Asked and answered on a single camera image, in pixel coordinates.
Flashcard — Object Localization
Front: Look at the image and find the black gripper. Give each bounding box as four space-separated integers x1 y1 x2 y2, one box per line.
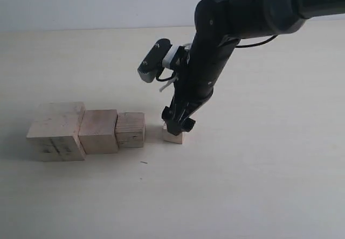
161 34 240 136

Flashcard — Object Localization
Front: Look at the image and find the smallest wooden cube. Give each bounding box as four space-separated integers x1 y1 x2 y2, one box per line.
162 123 184 144

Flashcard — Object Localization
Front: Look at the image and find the third largest wooden cube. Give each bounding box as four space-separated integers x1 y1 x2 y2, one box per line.
115 112 146 148

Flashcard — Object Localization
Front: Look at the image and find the second largest wooden cube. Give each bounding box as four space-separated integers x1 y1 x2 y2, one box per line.
79 109 119 154

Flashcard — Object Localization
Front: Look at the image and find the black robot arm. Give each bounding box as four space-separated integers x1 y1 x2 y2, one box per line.
162 0 344 135

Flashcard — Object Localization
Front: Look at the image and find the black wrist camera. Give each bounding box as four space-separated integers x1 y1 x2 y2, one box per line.
137 38 191 83

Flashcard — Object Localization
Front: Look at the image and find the black cable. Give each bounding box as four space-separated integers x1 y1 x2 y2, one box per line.
155 0 278 93

